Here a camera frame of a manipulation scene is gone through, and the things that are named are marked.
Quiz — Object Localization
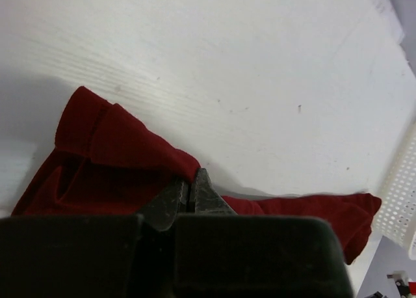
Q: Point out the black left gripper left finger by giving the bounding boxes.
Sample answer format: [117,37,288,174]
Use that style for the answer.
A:
[1,180,189,297]

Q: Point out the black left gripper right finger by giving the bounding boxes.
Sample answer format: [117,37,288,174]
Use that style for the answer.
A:
[174,169,354,297]

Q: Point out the dark red t-shirt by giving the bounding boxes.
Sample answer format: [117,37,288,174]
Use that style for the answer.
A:
[12,87,382,264]

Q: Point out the white perforated plastic basket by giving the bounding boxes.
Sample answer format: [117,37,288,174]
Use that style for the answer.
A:
[372,123,415,260]

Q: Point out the black white device at corner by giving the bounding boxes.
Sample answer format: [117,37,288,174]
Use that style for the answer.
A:
[371,271,415,298]

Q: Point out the white paper sheet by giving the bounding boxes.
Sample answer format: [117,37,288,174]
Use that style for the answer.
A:
[370,0,405,45]

